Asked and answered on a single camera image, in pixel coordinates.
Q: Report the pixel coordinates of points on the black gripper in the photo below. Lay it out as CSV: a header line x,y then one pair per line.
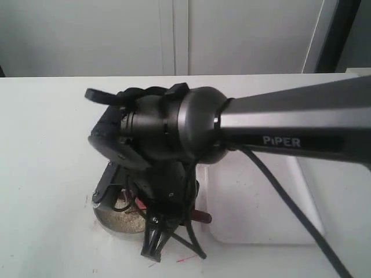
x,y
168,190

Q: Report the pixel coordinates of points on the brown wooden spoon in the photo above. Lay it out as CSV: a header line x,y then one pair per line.
x,y
196,215

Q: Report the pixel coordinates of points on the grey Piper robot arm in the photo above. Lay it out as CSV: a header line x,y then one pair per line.
x,y
154,138

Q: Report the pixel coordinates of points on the steel bowl of rice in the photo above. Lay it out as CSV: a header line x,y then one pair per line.
x,y
123,219

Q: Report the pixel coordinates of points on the white plastic tray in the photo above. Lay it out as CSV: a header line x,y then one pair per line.
x,y
244,206

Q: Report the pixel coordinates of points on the dark door frame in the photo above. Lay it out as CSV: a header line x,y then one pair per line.
x,y
337,35

